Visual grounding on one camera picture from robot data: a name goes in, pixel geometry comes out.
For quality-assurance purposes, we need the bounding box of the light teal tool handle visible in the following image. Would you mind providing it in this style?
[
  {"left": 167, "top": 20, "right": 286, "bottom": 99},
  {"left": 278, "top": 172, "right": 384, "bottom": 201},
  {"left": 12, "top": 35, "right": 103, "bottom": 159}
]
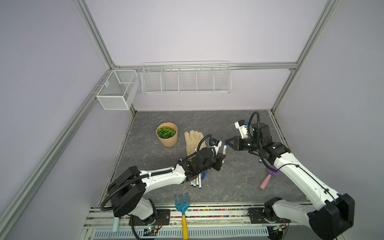
[{"left": 112, "top": 217, "right": 120, "bottom": 233}]

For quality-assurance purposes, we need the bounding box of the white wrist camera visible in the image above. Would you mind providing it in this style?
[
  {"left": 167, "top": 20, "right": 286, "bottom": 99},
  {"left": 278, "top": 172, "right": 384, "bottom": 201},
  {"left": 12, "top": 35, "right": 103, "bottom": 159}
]
[
  {"left": 209, "top": 138, "right": 222, "bottom": 154},
  {"left": 235, "top": 120, "right": 249, "bottom": 139}
]

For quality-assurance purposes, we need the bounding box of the aluminium cage frame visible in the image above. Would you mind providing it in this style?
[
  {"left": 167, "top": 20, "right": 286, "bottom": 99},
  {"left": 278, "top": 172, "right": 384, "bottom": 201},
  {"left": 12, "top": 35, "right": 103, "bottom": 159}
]
[{"left": 1, "top": 1, "right": 340, "bottom": 240}]

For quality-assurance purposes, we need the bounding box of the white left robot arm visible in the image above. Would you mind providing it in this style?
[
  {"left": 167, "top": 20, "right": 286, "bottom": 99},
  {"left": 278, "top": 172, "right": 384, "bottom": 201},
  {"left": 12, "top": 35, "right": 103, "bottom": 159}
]
[{"left": 100, "top": 147, "right": 226, "bottom": 221}]

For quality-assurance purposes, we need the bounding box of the beige work glove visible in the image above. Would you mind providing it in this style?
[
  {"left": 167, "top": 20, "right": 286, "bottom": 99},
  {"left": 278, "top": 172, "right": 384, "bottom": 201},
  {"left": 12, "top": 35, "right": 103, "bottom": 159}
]
[{"left": 184, "top": 130, "right": 204, "bottom": 156}]

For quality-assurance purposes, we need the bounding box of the small white mesh basket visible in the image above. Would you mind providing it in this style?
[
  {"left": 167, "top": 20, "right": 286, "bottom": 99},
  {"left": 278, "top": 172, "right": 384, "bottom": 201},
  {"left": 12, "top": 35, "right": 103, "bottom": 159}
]
[{"left": 97, "top": 70, "right": 140, "bottom": 111}]

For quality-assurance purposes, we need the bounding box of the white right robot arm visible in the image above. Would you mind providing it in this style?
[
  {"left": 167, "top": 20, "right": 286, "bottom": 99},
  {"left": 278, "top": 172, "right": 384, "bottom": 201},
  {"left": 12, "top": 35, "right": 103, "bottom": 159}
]
[{"left": 225, "top": 120, "right": 355, "bottom": 240}]

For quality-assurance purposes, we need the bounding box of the tan pot with green plant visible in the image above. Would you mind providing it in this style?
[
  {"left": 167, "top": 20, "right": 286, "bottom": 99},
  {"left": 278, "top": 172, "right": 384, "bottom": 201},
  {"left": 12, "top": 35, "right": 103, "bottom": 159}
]
[{"left": 156, "top": 123, "right": 178, "bottom": 148}]

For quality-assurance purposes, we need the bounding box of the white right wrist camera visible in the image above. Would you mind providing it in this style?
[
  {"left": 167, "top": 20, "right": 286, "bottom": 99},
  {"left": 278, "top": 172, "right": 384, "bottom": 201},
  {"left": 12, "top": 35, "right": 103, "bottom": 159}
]
[{"left": 235, "top": 120, "right": 249, "bottom": 139}]

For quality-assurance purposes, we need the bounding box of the long white wire basket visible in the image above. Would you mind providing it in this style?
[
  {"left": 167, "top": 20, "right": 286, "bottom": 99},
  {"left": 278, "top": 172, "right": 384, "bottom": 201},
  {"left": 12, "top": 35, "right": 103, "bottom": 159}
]
[{"left": 141, "top": 61, "right": 232, "bottom": 94}]

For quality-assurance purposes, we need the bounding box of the black corrugated right cable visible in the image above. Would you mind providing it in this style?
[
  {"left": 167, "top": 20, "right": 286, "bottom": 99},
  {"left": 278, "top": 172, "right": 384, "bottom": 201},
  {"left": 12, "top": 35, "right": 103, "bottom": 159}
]
[{"left": 247, "top": 111, "right": 280, "bottom": 172}]

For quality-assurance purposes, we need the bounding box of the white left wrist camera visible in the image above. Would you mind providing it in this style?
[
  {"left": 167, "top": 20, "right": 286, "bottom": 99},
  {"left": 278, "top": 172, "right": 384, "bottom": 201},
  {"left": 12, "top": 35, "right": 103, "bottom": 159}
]
[{"left": 209, "top": 138, "right": 222, "bottom": 154}]

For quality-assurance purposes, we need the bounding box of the teal yellow garden fork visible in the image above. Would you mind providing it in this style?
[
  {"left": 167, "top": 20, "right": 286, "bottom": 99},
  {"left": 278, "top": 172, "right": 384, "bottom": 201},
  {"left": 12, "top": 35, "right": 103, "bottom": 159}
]
[{"left": 174, "top": 193, "right": 189, "bottom": 240}]

